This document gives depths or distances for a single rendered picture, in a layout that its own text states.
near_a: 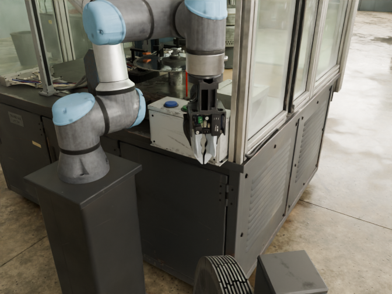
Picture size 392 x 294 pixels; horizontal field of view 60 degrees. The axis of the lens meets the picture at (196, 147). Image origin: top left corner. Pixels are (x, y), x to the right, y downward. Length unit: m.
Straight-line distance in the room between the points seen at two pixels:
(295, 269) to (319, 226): 1.71
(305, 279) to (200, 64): 0.41
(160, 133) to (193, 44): 0.56
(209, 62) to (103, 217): 0.60
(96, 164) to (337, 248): 1.39
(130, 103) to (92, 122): 0.13
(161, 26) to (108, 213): 0.60
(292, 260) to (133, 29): 0.47
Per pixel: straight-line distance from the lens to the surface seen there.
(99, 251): 1.12
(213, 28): 0.64
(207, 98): 0.67
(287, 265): 0.41
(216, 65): 0.66
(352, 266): 1.94
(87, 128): 0.99
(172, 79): 1.51
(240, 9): 0.97
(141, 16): 0.67
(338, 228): 2.15
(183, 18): 0.67
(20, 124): 1.99
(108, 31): 0.64
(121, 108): 1.02
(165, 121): 1.13
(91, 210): 1.02
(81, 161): 1.02
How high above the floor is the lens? 1.29
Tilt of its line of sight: 27 degrees down
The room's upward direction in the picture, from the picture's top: straight up
